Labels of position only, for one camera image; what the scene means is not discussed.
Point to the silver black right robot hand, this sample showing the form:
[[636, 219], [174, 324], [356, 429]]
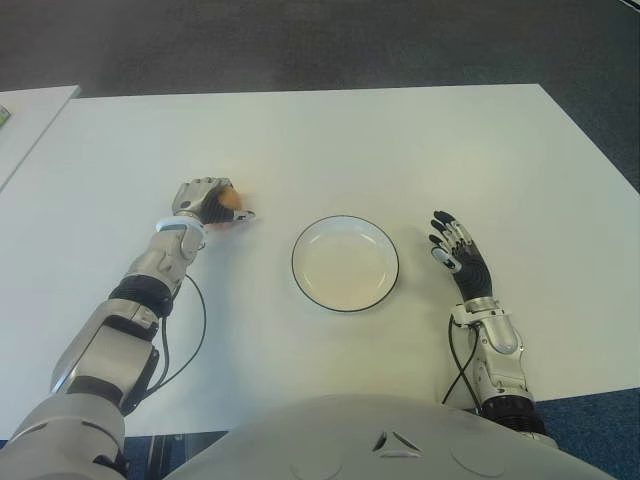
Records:
[[472, 272]]

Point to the white plate with black rim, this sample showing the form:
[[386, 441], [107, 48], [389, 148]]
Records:
[[345, 265]]

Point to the white side table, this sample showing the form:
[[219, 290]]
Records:
[[30, 130]]

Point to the yellow red apple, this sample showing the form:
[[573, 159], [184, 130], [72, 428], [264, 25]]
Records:
[[232, 198]]

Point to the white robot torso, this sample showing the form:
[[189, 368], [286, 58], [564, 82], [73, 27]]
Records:
[[350, 440]]

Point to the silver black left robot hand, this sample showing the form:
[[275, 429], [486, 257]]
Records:
[[192, 197]]

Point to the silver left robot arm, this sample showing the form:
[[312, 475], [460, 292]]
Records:
[[100, 345]]

